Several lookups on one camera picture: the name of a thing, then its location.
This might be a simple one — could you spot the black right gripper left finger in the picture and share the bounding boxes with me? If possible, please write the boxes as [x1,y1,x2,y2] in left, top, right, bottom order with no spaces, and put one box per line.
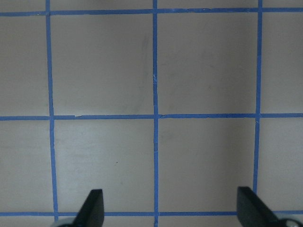
[72,189,104,227]

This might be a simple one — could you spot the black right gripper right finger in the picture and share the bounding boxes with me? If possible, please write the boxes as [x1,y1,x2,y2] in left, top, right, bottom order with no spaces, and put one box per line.
[237,186,284,227]

